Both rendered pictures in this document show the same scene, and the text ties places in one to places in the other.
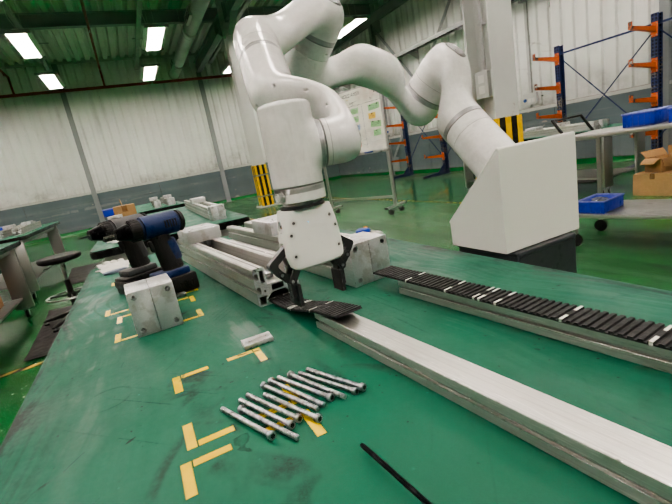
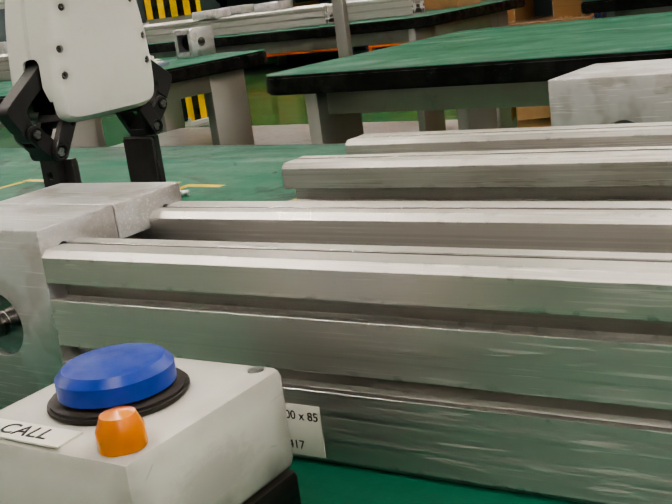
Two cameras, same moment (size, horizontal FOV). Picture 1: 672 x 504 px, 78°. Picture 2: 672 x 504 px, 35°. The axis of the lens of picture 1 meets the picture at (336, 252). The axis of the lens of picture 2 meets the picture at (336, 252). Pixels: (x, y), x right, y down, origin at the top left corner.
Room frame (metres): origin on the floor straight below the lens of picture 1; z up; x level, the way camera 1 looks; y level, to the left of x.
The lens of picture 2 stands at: (1.47, -0.17, 0.97)
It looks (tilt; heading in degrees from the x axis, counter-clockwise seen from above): 14 degrees down; 154
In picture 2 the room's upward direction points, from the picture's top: 8 degrees counter-clockwise
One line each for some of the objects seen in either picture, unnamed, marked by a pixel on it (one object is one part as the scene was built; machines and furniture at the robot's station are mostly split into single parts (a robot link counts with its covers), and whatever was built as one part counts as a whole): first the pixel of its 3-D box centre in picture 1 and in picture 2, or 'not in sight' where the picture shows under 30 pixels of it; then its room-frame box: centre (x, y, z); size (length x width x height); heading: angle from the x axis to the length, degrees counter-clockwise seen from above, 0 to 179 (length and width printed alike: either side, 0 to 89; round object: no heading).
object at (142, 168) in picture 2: (288, 288); (151, 141); (0.67, 0.09, 0.86); 0.03 x 0.03 x 0.07; 29
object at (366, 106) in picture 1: (353, 154); not in sight; (6.93, -0.56, 0.97); 1.51 x 0.50 x 1.95; 44
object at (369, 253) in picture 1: (363, 256); (50, 299); (0.93, -0.06, 0.83); 0.12 x 0.09 x 0.10; 119
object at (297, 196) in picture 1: (299, 194); not in sight; (0.70, 0.04, 1.01); 0.09 x 0.08 x 0.03; 119
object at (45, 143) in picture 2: (342, 269); (47, 171); (0.72, -0.01, 0.86); 0.03 x 0.03 x 0.07; 29
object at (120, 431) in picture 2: not in sight; (119, 427); (1.17, -0.10, 0.85); 0.01 x 0.01 x 0.01
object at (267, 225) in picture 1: (278, 227); not in sight; (1.31, 0.17, 0.87); 0.16 x 0.11 x 0.07; 29
